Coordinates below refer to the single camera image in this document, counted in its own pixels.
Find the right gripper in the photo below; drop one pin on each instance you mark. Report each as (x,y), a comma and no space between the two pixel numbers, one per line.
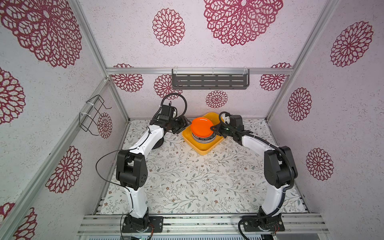
(218,130)

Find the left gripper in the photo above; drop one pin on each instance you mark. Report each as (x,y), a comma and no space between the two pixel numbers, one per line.
(184,123)

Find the small black plate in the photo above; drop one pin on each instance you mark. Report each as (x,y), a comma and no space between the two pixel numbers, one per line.
(158,144)

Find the teal patterned plate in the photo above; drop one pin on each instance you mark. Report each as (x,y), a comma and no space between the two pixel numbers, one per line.
(204,140)

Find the orange plate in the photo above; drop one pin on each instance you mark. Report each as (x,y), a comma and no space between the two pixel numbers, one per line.
(201,127)

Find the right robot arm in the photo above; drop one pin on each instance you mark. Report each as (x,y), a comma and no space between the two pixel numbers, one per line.
(279,166)

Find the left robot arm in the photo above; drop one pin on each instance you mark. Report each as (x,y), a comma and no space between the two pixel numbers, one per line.
(131,169)

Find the yellow plastic bin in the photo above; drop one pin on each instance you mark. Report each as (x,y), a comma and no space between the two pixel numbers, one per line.
(202,149)

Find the grey wall shelf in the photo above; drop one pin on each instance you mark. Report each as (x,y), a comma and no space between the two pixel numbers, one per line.
(213,81)

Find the black wire rack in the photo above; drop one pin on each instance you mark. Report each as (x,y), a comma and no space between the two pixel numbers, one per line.
(89,117)

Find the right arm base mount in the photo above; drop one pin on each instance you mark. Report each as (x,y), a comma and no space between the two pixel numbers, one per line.
(260,222)

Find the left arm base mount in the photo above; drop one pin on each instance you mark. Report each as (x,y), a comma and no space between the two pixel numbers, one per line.
(147,224)

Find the aluminium front rail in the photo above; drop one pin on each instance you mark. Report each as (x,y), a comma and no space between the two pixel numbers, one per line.
(200,224)

